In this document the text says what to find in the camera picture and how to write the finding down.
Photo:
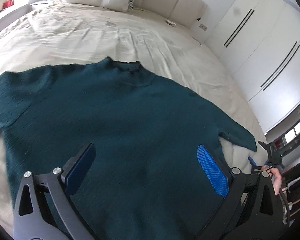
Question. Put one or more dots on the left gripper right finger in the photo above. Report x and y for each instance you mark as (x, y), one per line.
(249, 209)

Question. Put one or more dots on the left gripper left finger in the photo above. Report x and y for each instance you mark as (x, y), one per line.
(43, 208)

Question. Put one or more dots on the dark teal knit sweater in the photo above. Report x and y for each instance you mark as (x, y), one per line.
(146, 181)

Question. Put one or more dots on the right hand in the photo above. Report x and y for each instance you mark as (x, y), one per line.
(277, 179)

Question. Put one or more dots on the white wardrobe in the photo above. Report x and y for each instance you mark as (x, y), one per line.
(259, 43)

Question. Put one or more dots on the small item on bed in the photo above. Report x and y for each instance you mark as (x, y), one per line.
(170, 23)

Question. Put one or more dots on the cream bed sheet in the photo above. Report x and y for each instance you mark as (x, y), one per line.
(65, 34)

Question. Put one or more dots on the beige padded headboard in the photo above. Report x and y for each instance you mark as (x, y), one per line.
(183, 12)

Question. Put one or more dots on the zebra striped cloth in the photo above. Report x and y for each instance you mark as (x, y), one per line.
(131, 4)

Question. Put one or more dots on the red box on shelf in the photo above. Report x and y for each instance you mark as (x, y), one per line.
(8, 4)

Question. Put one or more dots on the wall socket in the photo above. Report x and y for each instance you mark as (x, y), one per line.
(203, 27)

